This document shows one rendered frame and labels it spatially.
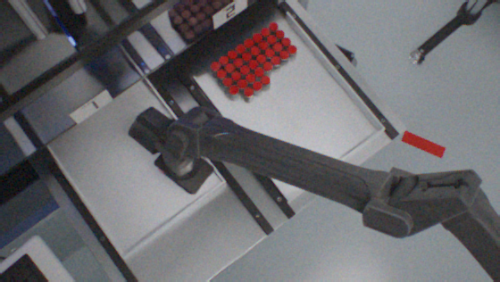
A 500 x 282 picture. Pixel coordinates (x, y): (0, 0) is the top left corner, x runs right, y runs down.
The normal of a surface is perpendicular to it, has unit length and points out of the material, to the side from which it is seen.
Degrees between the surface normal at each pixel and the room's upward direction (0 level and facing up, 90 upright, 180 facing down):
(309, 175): 52
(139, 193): 0
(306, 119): 0
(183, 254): 0
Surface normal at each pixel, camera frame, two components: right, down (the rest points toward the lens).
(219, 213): 0.00, -0.25
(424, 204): -0.51, 0.47
